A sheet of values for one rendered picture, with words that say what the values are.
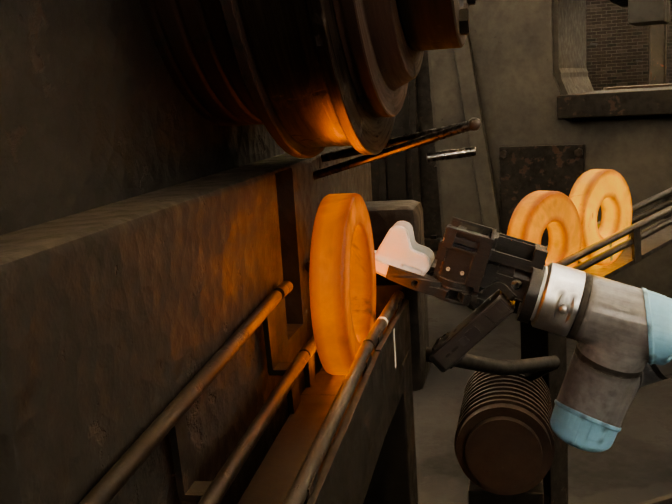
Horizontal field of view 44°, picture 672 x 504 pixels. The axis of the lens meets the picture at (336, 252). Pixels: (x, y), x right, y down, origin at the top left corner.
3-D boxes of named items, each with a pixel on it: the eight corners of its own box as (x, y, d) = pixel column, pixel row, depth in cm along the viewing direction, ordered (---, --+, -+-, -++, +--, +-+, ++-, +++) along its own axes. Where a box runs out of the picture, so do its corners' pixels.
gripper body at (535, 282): (447, 214, 98) (549, 244, 96) (427, 283, 100) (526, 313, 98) (441, 225, 90) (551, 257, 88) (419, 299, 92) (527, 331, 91)
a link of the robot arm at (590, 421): (624, 429, 102) (655, 350, 98) (604, 467, 92) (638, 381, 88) (562, 401, 105) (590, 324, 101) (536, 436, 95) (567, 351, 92)
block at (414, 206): (341, 393, 108) (330, 209, 104) (354, 372, 116) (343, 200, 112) (424, 394, 106) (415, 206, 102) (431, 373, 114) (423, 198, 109)
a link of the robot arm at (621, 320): (665, 386, 89) (694, 315, 86) (562, 355, 91) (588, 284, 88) (656, 356, 96) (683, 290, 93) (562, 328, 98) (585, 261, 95)
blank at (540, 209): (499, 203, 119) (519, 204, 116) (560, 179, 129) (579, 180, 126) (508, 306, 123) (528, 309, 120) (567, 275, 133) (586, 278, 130)
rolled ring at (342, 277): (371, 182, 92) (342, 183, 92) (338, 205, 74) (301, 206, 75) (380, 344, 95) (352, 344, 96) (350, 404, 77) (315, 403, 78)
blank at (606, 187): (559, 180, 129) (579, 181, 126) (612, 159, 138) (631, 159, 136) (567, 276, 133) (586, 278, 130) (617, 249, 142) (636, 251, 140)
